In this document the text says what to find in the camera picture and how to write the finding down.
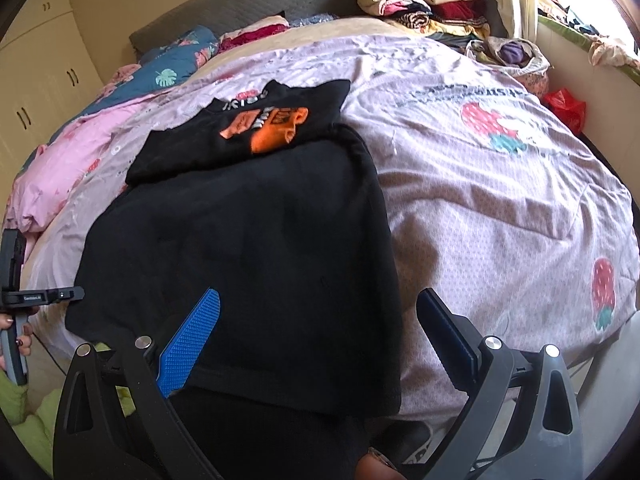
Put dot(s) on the grey quilted headboard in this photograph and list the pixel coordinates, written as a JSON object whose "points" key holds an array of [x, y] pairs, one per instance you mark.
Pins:
{"points": [[240, 5]]}

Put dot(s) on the cream bed sheet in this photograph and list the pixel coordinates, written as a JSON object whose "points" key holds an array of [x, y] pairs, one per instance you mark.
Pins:
{"points": [[320, 40]]}

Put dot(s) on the person's right hand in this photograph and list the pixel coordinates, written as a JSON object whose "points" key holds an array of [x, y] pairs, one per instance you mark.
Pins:
{"points": [[377, 467]]}

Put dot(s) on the pink floral quilt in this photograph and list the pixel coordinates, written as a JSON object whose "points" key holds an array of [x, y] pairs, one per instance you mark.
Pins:
{"points": [[60, 170]]}

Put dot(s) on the cloth bag with purple garment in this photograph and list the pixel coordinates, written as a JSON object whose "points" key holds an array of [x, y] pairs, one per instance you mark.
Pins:
{"points": [[510, 55]]}

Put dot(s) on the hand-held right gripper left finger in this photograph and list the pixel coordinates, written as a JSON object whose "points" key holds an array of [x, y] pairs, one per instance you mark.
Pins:
{"points": [[190, 340]]}

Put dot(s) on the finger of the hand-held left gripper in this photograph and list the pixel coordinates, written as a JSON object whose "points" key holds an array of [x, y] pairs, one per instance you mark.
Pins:
{"points": [[70, 294]]}

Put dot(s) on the red plastic bag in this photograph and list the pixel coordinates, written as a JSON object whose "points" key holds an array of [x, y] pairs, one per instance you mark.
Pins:
{"points": [[565, 107]]}

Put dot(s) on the cream wardrobe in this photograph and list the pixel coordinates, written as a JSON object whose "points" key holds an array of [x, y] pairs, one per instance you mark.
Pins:
{"points": [[40, 85]]}

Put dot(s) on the light green garment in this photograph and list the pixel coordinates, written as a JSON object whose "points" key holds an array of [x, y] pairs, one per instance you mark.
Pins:
{"points": [[40, 420]]}

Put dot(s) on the person's left hand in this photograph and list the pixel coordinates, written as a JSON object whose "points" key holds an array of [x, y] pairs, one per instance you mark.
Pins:
{"points": [[26, 337]]}

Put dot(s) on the red pillow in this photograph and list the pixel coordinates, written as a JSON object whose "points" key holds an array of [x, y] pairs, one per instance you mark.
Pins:
{"points": [[255, 35]]}

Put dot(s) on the black sweater with orange cuffs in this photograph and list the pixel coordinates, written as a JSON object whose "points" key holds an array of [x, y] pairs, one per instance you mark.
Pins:
{"points": [[240, 260]]}

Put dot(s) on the blue leaf print quilt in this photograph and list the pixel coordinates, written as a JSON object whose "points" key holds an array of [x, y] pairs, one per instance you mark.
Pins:
{"points": [[165, 67]]}

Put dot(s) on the lilac strawberry print quilt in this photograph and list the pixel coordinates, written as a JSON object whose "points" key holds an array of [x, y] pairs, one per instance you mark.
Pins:
{"points": [[500, 210]]}

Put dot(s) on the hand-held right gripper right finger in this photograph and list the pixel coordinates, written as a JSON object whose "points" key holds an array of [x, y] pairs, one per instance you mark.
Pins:
{"points": [[450, 332]]}

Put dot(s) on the scattered colourful laundry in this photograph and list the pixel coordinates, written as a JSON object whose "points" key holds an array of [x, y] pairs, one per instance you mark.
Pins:
{"points": [[600, 45]]}

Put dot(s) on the blue patterned cloth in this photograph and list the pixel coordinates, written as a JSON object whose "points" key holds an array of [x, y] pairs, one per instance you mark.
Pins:
{"points": [[315, 20]]}

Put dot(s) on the stack of folded clothes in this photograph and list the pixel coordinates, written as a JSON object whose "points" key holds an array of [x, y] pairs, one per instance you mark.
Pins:
{"points": [[430, 0]]}

